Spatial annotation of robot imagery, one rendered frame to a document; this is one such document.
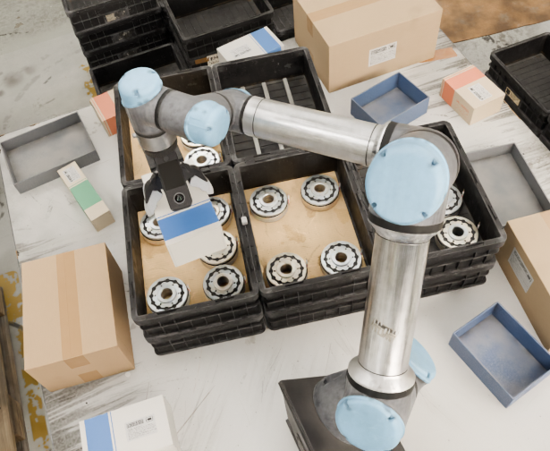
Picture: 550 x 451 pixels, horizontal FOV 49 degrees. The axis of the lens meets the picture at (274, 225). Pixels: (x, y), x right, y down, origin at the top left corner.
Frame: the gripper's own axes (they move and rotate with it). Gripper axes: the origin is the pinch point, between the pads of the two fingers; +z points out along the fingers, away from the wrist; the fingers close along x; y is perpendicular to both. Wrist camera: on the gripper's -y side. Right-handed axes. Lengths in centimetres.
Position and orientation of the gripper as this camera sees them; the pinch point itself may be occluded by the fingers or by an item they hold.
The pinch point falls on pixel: (181, 207)
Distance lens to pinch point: 132.9
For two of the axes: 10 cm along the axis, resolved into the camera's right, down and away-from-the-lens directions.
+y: -3.8, -7.6, 5.4
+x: -9.2, 3.5, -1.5
